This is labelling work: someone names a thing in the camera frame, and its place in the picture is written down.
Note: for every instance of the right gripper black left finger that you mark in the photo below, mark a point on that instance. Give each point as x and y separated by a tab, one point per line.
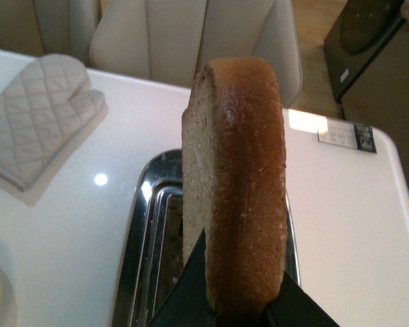
187	304

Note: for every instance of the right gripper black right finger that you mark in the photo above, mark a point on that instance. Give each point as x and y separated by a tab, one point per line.
293	307

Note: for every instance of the brown bread slice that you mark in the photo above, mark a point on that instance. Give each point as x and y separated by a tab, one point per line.
234	185

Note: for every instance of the chrome white toaster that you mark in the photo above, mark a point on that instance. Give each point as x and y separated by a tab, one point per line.
153	260

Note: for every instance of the black white label card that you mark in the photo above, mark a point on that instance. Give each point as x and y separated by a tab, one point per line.
346	134

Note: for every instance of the grey quilted oven mitt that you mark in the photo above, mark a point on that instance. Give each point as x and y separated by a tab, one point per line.
41	110

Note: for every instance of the beige upholstered chair right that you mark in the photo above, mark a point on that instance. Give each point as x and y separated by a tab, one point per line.
170	41

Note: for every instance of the beige upholstered chair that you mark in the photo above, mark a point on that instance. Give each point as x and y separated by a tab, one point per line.
39	28
170	41

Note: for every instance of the dark grey washing machine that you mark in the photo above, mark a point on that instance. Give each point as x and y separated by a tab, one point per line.
361	31

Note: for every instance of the beige upholstered chair left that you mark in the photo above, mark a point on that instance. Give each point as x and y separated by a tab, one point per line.
39	28

